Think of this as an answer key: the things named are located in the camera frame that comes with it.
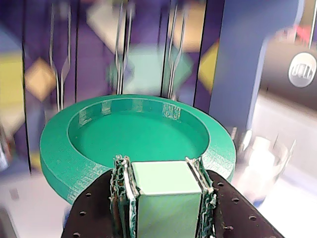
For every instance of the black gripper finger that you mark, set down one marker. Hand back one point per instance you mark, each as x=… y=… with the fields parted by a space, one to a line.
x=99 y=203
x=230 y=213

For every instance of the green lid with cube knob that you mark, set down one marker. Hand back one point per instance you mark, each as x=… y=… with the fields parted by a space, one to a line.
x=138 y=138

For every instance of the steel toy pot with lid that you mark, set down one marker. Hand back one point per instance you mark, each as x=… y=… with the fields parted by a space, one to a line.
x=265 y=158

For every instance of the black Dell monitor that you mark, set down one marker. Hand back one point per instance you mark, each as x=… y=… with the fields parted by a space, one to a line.
x=302 y=69

